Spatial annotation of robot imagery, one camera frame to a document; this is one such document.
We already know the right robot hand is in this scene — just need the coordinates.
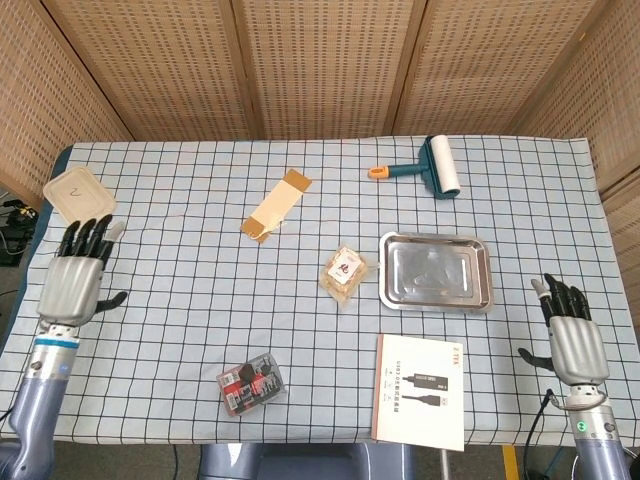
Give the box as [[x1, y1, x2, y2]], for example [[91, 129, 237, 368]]
[[518, 272, 611, 386]]

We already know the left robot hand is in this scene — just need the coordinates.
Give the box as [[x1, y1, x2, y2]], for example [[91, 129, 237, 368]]
[[36, 213, 129, 327]]

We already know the clear bag of snacks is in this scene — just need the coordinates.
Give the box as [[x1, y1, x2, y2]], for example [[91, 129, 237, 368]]
[[318, 243, 380, 308]]

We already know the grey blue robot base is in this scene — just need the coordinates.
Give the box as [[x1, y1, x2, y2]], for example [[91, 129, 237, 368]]
[[198, 441, 417, 480]]

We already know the stainless steel tray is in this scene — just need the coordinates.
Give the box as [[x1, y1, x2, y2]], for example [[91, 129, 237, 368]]
[[378, 230, 495, 315]]

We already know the black and yellow equipment pile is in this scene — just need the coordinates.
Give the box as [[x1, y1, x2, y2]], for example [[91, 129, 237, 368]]
[[0, 198, 39, 266]]

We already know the beige pulp container lid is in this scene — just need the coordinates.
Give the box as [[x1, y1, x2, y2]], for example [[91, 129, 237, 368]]
[[42, 165, 118, 227]]

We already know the white product box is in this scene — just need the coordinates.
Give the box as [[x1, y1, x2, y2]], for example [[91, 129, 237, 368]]
[[371, 333, 466, 453]]

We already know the clear box of batteries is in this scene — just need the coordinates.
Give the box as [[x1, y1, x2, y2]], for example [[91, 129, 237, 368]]
[[216, 351, 288, 417]]

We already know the brown and cream paper box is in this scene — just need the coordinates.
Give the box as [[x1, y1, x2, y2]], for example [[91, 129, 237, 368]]
[[240, 168, 313, 245]]

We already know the teal lint roller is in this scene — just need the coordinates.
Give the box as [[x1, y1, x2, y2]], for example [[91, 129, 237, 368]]
[[368, 134, 462, 202]]

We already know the blue checkered tablecloth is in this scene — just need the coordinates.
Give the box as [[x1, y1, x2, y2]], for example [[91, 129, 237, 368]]
[[0, 134, 640, 449]]

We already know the woven bamboo folding screen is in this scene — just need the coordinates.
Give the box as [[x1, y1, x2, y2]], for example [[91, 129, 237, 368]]
[[0, 0, 640, 331]]

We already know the black cable at right wrist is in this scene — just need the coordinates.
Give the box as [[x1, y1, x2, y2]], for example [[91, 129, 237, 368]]
[[519, 388, 561, 480]]

